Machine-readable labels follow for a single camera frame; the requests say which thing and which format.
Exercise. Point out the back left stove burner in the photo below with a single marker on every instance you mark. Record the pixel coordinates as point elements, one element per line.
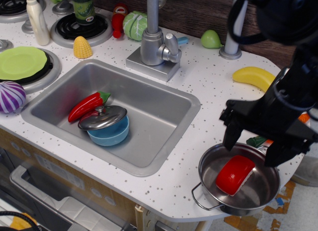
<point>13,11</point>

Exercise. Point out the yellow toy banana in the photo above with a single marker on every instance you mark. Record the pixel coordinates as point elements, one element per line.
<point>255,76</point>

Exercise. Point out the red toy ketchup bottle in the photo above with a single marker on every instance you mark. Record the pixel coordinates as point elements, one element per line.
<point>119,13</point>

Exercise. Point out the yellow toy corn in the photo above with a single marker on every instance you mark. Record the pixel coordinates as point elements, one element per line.
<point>82,48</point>

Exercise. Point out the back right stove burner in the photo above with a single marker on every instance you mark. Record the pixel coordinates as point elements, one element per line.
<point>65,30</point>

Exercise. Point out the white toy bottle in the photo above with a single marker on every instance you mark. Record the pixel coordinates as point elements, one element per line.
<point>38,23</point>

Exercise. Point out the front stove burner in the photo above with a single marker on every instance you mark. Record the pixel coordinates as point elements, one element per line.
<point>48,78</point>

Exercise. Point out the silver stove knob top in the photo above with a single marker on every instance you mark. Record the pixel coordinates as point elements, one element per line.
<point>63,8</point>

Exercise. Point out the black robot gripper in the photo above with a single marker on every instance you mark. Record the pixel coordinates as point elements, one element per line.
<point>275,116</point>

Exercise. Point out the steel pot lid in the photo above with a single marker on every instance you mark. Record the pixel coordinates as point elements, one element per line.
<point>102,117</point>

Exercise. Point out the purple toy onion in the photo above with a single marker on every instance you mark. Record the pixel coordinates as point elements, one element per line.
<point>12,96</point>

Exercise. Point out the green toy pear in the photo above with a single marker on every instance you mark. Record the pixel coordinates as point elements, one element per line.
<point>210,39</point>

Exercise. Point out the silver stove knob left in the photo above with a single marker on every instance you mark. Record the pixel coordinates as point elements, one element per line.
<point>5,44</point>

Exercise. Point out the grey support pole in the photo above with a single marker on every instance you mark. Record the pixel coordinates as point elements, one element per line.
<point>231,50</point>

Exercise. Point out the oven door handle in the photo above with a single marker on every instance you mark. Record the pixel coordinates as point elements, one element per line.
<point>43,194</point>

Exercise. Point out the stove burner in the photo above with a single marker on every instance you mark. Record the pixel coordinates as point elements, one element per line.
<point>48,78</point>
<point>13,11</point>
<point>65,30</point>

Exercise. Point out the silver sink basin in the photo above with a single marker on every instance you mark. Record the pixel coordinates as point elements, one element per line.
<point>159,115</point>

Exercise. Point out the orange toy carrot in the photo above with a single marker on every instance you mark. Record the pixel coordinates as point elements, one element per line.
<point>259,140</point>

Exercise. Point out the silver toy faucet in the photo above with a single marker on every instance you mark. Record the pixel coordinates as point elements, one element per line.
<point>159,55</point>

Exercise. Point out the blue toy bowl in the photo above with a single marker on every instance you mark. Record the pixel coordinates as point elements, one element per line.
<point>111,135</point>

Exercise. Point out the green toy plate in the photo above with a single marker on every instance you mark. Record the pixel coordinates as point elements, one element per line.
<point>23,64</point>

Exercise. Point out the silver stove knob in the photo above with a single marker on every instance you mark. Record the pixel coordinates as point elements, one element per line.
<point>63,8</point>
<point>5,44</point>
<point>27,27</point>

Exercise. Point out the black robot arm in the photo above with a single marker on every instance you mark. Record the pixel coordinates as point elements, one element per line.
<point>289,22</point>

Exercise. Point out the red toy chili pepper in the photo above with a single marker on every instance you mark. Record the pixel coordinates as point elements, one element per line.
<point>88,104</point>

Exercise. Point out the green toy can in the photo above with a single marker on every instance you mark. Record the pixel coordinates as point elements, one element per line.
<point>84,11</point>

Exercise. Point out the green toy cabbage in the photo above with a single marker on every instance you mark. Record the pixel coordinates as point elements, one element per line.
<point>134,25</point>

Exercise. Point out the stainless steel pan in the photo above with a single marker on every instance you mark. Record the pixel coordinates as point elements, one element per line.
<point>259,190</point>

